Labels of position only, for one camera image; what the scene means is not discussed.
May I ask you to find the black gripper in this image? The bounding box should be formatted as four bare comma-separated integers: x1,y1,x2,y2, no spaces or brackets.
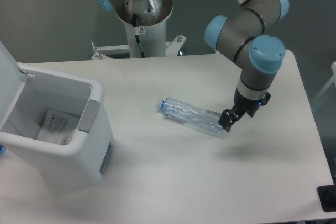
218,88,271,132

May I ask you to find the clear plastic water bottle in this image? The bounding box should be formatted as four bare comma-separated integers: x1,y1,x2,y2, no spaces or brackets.
155,97,228,138

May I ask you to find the clear plastic packaging bag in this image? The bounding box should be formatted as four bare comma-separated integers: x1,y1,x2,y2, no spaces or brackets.
36,108,80,145

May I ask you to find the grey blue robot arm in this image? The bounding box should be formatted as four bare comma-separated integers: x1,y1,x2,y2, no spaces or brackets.
95,0,289,134

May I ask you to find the white trash can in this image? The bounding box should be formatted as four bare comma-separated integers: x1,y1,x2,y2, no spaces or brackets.
1,46,114,184

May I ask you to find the black clamp at table edge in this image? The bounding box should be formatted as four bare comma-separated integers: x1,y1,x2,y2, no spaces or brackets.
317,185,335,212

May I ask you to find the blue object at left edge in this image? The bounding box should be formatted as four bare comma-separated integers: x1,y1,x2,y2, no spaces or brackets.
0,145,6,156

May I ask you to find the white pedestal base frame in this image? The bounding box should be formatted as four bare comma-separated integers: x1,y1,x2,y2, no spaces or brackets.
90,35,218,60

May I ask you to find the white frame at right edge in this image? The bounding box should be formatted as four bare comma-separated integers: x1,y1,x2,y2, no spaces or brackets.
311,62,335,112

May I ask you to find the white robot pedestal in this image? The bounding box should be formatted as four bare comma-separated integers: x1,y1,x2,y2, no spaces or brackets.
113,0,174,58

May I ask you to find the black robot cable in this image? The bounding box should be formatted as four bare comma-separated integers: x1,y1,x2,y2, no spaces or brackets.
132,13,146,58

